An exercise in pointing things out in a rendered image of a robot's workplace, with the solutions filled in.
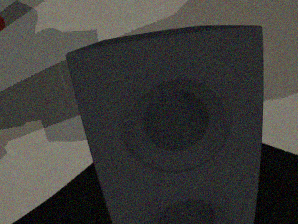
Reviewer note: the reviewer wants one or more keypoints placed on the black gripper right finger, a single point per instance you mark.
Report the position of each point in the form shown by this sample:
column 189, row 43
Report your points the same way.
column 277, row 194

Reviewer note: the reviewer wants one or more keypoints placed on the dark grey plate with holes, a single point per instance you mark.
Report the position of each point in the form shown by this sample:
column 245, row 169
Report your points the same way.
column 173, row 121

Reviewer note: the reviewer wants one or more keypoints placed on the red peg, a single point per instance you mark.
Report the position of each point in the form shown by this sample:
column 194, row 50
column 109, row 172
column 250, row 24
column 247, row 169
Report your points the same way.
column 1, row 23

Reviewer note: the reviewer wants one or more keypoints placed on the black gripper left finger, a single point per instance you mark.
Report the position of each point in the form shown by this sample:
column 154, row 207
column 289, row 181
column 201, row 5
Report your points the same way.
column 79, row 202

